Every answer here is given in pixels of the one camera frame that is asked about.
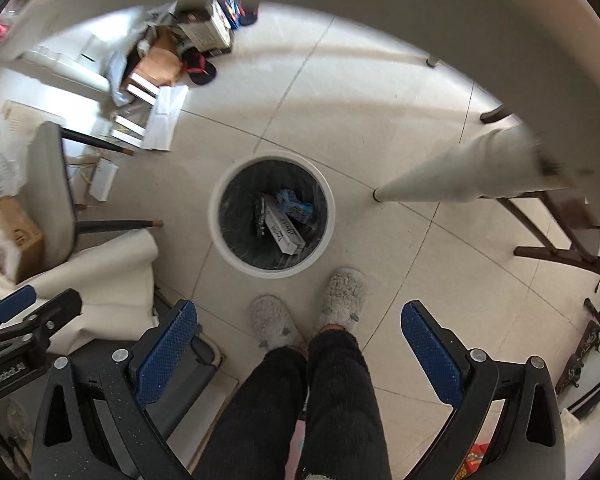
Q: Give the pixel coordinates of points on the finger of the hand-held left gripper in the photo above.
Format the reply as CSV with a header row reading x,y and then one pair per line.
x,y
15,301
55,312

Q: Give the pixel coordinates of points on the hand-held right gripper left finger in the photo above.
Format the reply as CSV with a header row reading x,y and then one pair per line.
x,y
167,355

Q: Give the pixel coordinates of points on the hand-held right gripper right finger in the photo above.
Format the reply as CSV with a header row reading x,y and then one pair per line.
x,y
430,355

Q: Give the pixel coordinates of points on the white round waste bin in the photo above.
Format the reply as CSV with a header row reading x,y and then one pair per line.
x,y
270,270

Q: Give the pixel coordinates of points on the cream cloth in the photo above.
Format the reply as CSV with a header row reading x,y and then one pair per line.
x,y
105,280

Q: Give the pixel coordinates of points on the brown cardboard box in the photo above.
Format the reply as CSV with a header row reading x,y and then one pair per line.
x,y
22,240

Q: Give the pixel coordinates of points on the person's right leg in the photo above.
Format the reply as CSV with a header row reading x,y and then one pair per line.
x,y
345,400

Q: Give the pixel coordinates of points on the person's leg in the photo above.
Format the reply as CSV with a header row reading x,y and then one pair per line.
x,y
255,410
345,400

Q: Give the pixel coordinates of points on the person's left leg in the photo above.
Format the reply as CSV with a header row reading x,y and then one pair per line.
x,y
255,410

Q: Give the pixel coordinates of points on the grey fluffy slipper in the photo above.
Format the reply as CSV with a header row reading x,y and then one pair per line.
x,y
275,322
342,295

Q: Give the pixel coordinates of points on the grey chair with black legs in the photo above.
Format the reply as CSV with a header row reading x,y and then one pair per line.
x,y
50,195

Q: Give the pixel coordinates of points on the colourful snack packets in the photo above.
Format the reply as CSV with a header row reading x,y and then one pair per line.
x,y
475,460

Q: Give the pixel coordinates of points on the flat white box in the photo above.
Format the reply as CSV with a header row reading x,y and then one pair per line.
x,y
103,178

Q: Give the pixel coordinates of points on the carved brown wooden board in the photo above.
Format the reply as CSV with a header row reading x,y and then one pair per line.
x,y
580,355

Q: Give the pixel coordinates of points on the dark wooden chair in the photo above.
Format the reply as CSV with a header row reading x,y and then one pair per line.
x,y
545,255

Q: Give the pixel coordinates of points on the small black box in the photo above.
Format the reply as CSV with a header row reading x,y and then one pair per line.
x,y
259,217

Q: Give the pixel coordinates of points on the white plush cushion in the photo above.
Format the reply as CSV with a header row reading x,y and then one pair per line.
x,y
574,440

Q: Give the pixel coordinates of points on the long white carton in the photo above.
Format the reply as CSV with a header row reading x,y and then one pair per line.
x,y
285,230

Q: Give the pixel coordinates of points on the black bin liner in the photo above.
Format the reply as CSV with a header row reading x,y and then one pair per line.
x,y
240,190

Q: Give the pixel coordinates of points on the beige flat board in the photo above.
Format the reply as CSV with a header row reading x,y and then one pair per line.
x,y
30,115

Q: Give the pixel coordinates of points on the white conical table leg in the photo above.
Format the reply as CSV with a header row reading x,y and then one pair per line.
x,y
432,61
70,67
470,165

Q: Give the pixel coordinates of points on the blue crumpled packet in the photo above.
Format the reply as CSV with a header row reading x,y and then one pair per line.
x,y
292,205

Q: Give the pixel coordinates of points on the white folded envelope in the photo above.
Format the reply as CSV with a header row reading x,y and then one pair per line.
x,y
165,120

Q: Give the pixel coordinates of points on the brown paper bag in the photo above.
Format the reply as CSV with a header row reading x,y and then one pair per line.
x,y
160,62

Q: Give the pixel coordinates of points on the black and red slippers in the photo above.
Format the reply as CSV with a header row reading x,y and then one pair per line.
x,y
198,67

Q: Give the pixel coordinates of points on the white carton box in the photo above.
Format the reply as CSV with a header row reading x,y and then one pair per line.
x,y
207,27

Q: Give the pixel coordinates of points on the white table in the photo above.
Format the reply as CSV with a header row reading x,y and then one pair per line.
x,y
530,35

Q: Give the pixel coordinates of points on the blue and red shoes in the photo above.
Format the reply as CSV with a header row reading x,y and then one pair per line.
x,y
237,12

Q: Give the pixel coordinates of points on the dark grey plastic frame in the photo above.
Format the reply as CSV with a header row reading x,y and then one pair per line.
x,y
200,355

